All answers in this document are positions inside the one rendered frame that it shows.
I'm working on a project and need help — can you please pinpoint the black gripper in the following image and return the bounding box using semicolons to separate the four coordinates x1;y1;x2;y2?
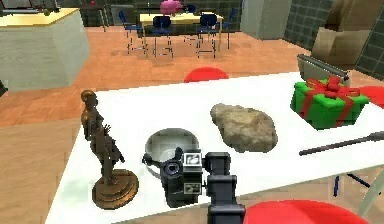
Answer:
142;153;203;209

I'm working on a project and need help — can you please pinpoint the white bowl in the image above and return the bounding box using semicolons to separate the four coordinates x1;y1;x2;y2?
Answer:
144;127;201;178

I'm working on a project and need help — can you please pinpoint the bronze figurine statue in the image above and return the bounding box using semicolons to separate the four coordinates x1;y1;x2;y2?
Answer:
80;89;140;211

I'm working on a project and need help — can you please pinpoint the white table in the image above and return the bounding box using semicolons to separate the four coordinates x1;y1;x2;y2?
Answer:
44;71;384;224

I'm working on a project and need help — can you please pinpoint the brown bread loaf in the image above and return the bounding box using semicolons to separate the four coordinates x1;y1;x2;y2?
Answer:
209;103;279;154

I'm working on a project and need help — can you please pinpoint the red chair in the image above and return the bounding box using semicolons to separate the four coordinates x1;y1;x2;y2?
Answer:
183;66;230;84
242;199;370;224
358;85;384;110

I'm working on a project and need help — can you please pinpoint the blue chair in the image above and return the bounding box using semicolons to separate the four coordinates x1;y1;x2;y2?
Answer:
117;10;148;55
195;13;220;59
150;15;175;59
219;7;238;50

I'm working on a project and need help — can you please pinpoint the yellow dining table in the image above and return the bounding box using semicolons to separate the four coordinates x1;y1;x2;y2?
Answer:
138;12;225;58

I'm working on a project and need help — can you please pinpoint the pink round object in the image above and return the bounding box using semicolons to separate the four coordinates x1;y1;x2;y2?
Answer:
158;0;184;16

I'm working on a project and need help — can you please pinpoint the white counter yellow top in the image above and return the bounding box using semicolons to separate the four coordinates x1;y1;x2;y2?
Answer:
0;7;91;93

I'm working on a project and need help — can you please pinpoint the green gift box red ribbon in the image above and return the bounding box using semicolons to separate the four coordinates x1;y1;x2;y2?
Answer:
289;76;371;131

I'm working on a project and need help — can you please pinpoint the black baseball bat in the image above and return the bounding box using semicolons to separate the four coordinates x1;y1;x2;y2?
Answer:
298;130;384;157

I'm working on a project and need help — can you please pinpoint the grey fridge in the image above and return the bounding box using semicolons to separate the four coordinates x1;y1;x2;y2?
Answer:
239;0;293;41

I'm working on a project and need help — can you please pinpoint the grey laptop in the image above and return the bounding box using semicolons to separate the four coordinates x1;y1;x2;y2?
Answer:
296;53;351;88

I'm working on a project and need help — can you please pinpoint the brown cardboard box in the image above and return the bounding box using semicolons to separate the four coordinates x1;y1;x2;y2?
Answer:
310;26;372;67
324;0;384;33

